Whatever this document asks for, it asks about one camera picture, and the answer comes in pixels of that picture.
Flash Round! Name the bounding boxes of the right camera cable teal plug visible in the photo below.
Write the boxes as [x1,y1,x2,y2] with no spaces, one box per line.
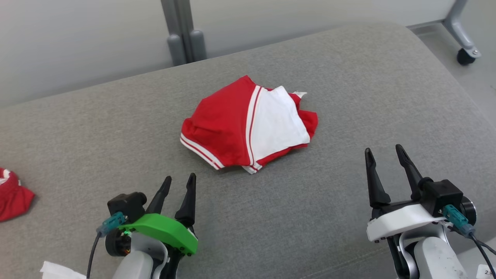
[442,205,496,279]

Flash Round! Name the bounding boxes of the black caster wheel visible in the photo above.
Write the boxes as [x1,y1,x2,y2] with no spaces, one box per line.
[456,48,476,65]

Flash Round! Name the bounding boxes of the camera cable teal plug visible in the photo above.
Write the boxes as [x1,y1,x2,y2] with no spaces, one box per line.
[442,205,496,279]
[86,212,128,279]

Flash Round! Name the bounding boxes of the left camera cable teal plug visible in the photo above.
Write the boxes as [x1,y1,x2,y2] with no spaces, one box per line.
[86,212,128,279]

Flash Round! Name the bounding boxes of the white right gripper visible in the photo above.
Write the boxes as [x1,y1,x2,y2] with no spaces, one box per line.
[364,144,446,243]

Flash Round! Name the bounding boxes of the white tape on cable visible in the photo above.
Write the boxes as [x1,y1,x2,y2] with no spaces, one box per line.
[40,261,88,279]

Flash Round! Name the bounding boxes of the grey metal partition leg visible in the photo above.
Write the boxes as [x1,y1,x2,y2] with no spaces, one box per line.
[442,0,482,59]

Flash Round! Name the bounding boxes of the grey upright partition post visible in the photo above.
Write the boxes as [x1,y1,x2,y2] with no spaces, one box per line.
[161,0,207,66]

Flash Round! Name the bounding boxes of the small white paper label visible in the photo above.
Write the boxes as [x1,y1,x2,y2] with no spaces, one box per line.
[476,264,496,279]

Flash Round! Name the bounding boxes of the red and white shorts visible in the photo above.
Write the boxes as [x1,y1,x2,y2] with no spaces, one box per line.
[180,75,319,175]

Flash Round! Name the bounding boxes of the red elastic waist shorts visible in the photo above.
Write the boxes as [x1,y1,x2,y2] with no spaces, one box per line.
[0,167,36,222]

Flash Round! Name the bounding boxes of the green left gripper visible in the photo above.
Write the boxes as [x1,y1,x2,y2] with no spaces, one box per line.
[116,173,199,257]

